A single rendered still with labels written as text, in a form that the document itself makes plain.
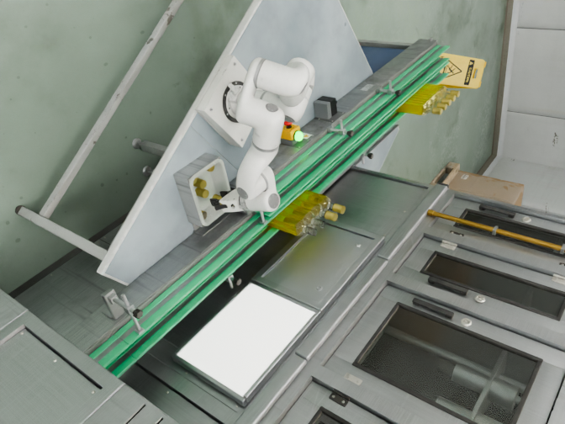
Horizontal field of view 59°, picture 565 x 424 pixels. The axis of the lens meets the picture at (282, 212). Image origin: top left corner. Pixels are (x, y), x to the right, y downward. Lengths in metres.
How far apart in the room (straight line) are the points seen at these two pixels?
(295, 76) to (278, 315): 0.86
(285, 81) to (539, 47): 6.44
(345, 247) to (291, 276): 0.26
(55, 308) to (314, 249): 1.10
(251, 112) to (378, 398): 0.93
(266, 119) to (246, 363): 0.81
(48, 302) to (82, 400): 1.01
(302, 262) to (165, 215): 0.58
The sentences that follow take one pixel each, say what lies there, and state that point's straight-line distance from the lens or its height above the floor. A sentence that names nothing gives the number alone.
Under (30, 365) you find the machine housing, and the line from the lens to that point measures 1.57.
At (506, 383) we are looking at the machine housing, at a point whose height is 1.94.
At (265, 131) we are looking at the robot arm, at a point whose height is 1.22.
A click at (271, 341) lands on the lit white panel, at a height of 1.25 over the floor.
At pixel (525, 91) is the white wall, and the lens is 7.98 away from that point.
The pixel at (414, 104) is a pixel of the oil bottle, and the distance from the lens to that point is 2.82.
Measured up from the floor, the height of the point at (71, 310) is 0.41.
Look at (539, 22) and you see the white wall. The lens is 7.63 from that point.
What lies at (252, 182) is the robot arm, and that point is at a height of 1.16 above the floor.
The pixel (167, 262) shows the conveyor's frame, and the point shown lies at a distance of 1.92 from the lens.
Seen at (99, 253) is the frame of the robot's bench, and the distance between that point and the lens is 1.94.
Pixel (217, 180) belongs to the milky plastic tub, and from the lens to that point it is 1.98.
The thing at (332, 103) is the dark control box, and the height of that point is 0.84.
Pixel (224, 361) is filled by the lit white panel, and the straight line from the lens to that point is 1.77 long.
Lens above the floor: 2.14
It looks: 35 degrees down
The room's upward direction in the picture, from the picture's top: 108 degrees clockwise
